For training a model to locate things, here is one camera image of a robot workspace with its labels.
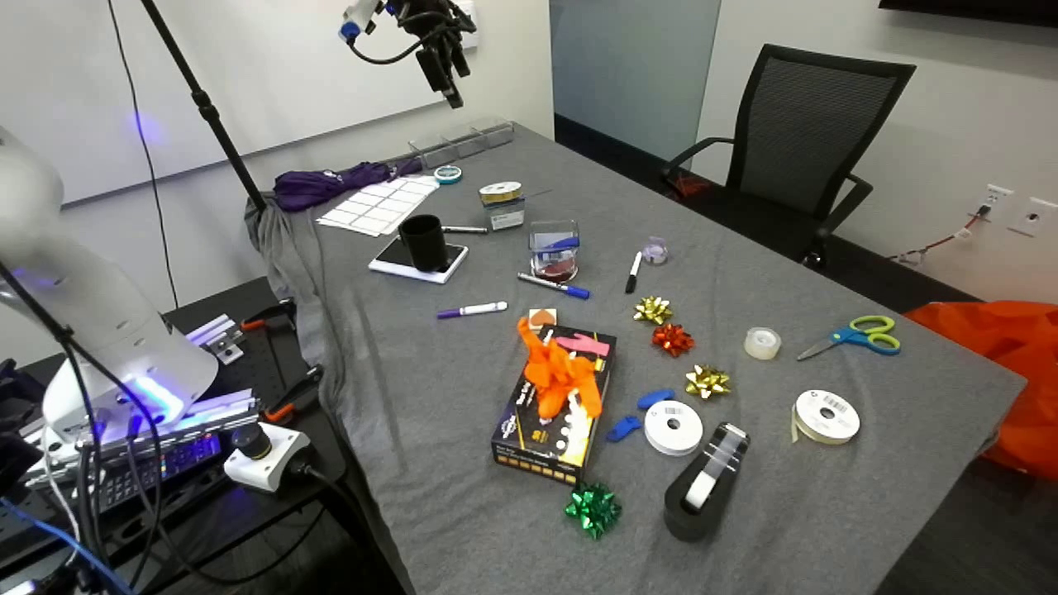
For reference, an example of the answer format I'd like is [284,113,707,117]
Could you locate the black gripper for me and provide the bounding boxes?
[394,0,480,113]

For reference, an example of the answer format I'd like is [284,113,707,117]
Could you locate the clear plastic container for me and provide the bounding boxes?
[527,225,585,284]

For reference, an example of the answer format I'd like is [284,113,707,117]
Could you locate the purple marker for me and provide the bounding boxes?
[432,297,513,324]

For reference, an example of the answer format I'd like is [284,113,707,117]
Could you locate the black marker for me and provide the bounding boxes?
[623,249,650,297]

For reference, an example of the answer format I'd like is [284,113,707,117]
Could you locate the gold ribbon spool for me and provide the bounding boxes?
[475,178,527,208]

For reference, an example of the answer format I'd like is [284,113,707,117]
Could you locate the white label sheet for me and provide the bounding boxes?
[315,175,442,241]

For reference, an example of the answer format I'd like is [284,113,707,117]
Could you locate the purple cloth bundle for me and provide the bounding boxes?
[272,160,427,215]

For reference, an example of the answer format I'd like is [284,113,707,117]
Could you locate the black cup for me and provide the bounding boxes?
[397,213,449,274]

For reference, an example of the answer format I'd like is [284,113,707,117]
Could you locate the black tripod pole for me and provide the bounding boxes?
[140,0,272,215]

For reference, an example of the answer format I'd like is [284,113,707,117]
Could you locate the pen with blue cap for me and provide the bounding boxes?
[516,272,596,305]

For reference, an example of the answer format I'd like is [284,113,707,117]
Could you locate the gold gift bow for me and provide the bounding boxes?
[633,295,675,328]
[680,362,736,402]

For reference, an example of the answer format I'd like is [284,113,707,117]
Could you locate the red gift bow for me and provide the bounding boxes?
[650,321,698,358]

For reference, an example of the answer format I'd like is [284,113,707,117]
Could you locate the black office chair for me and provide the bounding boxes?
[663,44,921,268]

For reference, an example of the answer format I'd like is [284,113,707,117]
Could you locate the grey table cloth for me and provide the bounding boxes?
[244,120,1030,595]

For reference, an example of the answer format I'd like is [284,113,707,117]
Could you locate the black nitrile gloves box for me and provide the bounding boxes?
[490,324,620,488]

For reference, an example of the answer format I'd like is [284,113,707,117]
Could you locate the small white cup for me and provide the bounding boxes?
[742,324,787,362]

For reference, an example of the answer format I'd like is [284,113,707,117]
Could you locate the white box with black knob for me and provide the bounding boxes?
[222,421,315,495]

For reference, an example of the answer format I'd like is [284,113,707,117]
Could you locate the silver electronics unit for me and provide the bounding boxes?
[20,382,266,520]

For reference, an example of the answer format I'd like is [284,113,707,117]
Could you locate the green gift bow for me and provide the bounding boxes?
[561,479,625,543]

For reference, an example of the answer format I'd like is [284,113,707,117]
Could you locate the black tape dispenser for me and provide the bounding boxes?
[663,421,753,544]

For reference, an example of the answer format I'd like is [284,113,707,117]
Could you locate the black side table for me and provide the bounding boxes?
[0,274,383,595]

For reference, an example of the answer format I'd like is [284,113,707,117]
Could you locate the white spool with yellow ribbon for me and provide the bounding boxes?
[792,386,862,448]

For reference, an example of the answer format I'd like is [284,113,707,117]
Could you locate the orange plastic bag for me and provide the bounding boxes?
[906,297,1058,484]

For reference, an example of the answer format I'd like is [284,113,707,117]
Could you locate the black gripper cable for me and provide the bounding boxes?
[346,30,429,70]

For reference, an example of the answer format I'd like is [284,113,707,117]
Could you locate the grey wire rack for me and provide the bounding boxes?
[406,120,523,169]

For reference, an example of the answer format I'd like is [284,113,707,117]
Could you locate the white wall whiteboard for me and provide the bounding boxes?
[0,0,557,208]

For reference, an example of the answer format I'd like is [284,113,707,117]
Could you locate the blue green handled scissors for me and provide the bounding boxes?
[794,313,903,362]

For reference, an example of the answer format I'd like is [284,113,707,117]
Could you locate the black wall screen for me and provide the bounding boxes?
[877,0,1058,30]

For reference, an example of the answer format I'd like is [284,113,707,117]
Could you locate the white wall outlet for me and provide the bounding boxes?
[979,181,1020,225]

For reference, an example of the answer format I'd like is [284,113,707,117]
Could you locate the blue cable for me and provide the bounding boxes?
[0,491,125,595]

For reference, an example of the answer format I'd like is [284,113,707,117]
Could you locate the white wall plate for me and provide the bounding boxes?
[1020,196,1058,241]

